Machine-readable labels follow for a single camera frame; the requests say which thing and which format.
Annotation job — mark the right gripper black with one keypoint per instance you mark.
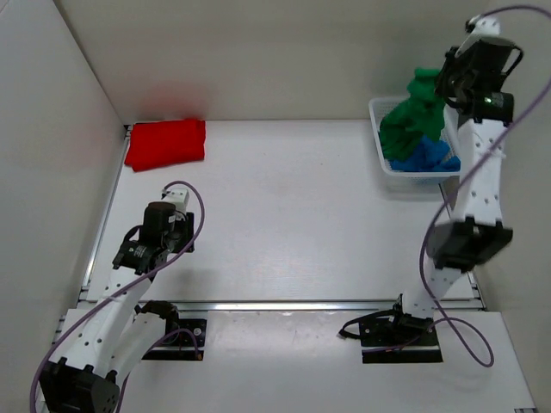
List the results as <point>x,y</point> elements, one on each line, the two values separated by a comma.
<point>452,58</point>

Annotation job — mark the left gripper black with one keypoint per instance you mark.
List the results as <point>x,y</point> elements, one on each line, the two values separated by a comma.
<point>188,220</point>

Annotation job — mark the green t shirt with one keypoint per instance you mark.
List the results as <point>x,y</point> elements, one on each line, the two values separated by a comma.
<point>420,114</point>

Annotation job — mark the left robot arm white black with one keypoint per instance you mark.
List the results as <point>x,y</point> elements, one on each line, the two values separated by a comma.
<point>89,376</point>

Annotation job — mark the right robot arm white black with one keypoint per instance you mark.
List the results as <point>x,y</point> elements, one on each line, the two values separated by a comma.
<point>475,232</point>

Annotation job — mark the blue t shirt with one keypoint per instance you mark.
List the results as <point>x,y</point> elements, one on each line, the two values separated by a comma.
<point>428,156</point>

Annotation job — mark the folded red t shirt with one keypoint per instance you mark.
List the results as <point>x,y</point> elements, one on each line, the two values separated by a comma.
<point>165,143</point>

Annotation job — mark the white plastic basket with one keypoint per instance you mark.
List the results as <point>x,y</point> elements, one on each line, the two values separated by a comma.
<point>378,108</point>

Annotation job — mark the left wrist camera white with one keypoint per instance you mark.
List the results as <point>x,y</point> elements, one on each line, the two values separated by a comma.
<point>179,197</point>

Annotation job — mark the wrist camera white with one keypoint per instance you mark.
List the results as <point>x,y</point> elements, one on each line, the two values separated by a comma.
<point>179,197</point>
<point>480,26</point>

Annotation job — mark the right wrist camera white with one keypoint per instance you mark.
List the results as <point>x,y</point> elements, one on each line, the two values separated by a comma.
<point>480,26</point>

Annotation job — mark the aluminium rail left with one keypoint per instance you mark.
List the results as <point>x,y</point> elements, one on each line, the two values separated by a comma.
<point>114,178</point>

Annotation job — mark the aluminium rail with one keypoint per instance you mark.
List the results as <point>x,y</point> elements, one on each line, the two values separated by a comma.
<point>304,305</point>
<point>114,178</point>

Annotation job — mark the aluminium rail front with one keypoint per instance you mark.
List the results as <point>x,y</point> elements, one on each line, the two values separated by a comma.
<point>304,305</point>

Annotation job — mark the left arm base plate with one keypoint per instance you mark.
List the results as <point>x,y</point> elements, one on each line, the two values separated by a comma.
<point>185,341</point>

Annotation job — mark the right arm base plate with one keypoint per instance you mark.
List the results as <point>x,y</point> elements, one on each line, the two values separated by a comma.
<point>394,337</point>

